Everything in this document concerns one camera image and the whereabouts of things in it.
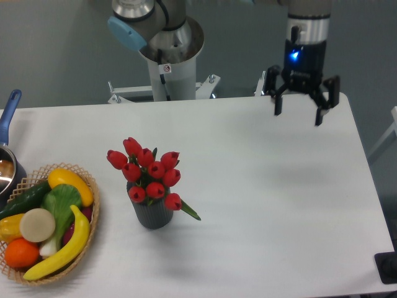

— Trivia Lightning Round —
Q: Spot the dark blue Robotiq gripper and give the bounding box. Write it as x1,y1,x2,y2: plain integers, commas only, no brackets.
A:
265,17,341,127

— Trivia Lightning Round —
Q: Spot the red tulip bouquet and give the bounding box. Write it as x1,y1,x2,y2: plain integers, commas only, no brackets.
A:
107,137,201,220

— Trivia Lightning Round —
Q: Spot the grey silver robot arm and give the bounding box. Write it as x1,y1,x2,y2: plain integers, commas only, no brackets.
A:
107,1,340,125

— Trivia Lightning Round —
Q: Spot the dark grey ribbed vase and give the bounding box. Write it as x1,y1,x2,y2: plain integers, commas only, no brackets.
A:
132,198,174,230

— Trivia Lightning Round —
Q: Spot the white furniture edge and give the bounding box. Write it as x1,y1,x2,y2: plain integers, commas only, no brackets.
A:
367,106,396,165

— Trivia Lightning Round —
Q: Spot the black device at table edge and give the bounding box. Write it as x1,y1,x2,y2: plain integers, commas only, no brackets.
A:
374,251,396,284

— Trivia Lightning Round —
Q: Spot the purple eggplant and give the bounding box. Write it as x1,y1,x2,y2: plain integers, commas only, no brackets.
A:
62,206,92,246

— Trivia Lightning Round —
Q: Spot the yellow squash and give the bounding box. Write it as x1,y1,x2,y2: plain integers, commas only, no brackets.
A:
47,168,94,207

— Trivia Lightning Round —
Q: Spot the green bok choy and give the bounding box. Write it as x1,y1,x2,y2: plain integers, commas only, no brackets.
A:
39,184,82,259

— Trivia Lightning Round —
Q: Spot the yellow banana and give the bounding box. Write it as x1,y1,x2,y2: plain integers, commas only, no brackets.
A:
23,205,90,281

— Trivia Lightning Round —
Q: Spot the woven wicker basket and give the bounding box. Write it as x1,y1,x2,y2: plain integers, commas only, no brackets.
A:
1,162,100,286

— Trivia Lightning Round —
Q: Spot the green cucumber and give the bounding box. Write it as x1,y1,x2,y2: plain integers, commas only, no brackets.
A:
1,181,51,220

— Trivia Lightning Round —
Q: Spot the beige round disc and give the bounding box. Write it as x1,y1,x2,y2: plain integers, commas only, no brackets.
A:
19,208,56,243

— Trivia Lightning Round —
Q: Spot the yellow bell pepper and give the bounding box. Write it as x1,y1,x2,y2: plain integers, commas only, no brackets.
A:
1,214,24,243

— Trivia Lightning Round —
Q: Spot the orange fruit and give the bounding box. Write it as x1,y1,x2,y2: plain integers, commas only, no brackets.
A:
4,238,39,268

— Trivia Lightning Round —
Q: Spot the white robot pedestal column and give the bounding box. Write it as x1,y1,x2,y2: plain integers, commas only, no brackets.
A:
140,16,204,101

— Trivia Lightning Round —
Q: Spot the blue handled saucepan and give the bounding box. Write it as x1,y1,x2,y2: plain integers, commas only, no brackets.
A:
1,89,27,210

